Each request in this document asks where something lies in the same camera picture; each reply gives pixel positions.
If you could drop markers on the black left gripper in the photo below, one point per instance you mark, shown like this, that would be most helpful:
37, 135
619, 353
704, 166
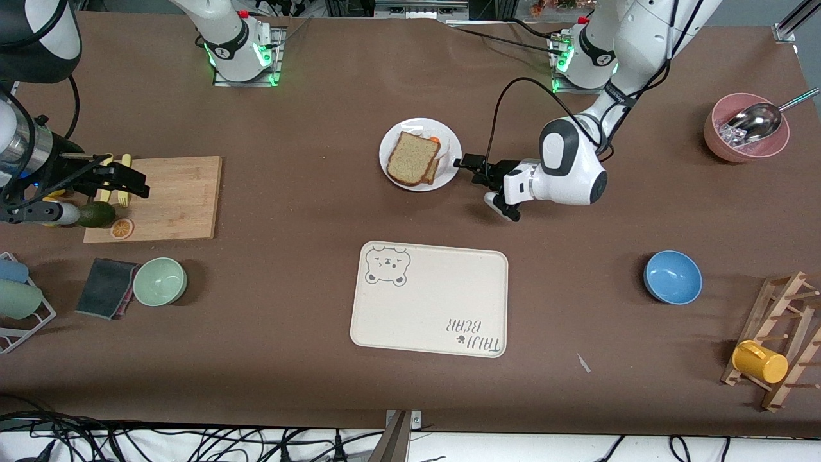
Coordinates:
494, 171

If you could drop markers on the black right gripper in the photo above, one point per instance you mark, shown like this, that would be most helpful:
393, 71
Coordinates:
69, 174

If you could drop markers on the round white plate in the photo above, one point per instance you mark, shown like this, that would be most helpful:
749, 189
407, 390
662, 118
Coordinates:
452, 173

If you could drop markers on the brown bread slice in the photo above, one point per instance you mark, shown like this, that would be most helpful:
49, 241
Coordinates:
410, 159
433, 172

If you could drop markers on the toy fried egg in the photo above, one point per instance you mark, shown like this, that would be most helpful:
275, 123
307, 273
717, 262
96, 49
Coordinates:
436, 139

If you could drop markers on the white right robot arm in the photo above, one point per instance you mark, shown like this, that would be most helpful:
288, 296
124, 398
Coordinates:
224, 38

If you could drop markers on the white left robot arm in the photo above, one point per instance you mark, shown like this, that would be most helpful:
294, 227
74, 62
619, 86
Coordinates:
571, 163

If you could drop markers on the yellow plastic fork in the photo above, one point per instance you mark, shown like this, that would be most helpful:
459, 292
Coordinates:
124, 200

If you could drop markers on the yellow plastic knife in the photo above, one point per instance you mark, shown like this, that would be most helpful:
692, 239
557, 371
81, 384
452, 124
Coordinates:
104, 196

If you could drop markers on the dark green avocado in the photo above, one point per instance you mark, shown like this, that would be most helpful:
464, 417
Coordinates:
99, 217

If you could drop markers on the orange fruit slice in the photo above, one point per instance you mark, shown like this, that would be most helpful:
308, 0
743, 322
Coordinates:
121, 228

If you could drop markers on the bamboo cutting board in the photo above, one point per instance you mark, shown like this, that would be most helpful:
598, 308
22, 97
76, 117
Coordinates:
179, 199

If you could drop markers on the pale green bowl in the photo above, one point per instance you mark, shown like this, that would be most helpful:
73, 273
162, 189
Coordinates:
160, 282

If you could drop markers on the dark grey sponge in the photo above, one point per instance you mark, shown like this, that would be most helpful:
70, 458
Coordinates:
104, 287

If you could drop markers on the cream bear print tray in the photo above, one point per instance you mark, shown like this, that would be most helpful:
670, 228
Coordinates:
430, 301

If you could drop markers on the light blue cup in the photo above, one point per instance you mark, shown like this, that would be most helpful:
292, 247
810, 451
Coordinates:
11, 271

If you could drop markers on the sage green cup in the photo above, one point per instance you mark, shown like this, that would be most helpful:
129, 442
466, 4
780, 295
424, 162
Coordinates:
18, 300

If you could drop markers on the small white paper scrap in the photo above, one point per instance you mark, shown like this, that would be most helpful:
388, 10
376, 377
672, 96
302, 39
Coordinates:
583, 362

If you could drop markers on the blue bowl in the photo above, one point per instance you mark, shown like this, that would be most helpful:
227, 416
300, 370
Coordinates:
673, 277

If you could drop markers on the pink bowl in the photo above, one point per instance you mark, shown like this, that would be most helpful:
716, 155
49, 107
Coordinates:
721, 151

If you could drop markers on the clear ice cubes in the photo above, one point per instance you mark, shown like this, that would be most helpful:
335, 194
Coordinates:
731, 136

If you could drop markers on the metal scoop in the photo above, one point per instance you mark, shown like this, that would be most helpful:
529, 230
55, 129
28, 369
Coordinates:
757, 122

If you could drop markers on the wooden mug rack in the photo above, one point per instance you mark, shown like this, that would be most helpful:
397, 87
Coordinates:
779, 301

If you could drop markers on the yellow mug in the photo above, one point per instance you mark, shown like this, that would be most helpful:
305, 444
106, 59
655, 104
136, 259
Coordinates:
760, 363

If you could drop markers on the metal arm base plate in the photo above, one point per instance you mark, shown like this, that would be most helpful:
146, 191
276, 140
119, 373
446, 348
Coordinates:
587, 91
247, 83

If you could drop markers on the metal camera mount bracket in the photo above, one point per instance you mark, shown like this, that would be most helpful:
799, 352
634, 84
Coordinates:
399, 439

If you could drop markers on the aluminium frame profile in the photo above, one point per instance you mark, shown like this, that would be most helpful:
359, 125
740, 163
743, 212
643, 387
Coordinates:
792, 22

